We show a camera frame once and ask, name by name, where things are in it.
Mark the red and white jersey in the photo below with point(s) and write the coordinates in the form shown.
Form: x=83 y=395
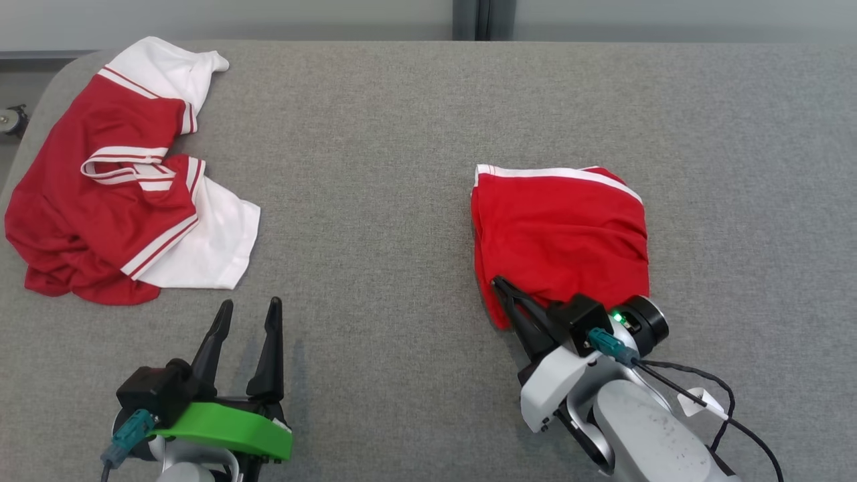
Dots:
x=87 y=221

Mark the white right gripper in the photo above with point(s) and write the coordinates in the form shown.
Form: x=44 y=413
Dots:
x=552 y=388

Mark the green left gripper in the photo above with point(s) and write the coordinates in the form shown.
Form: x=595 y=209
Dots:
x=227 y=425

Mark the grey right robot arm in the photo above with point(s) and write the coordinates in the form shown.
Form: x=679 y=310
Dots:
x=649 y=428

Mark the red shorts with white trim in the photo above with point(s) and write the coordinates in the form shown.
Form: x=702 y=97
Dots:
x=562 y=234

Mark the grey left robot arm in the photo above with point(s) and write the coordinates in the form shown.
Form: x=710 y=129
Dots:
x=194 y=472

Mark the grey partition post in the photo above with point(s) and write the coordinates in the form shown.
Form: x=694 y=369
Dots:
x=482 y=20

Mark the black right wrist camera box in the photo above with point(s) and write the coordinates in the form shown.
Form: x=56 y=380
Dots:
x=579 y=321

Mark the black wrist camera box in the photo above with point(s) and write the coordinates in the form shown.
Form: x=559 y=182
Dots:
x=579 y=321
x=157 y=391

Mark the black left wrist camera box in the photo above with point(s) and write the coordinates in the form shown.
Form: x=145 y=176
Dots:
x=157 y=391

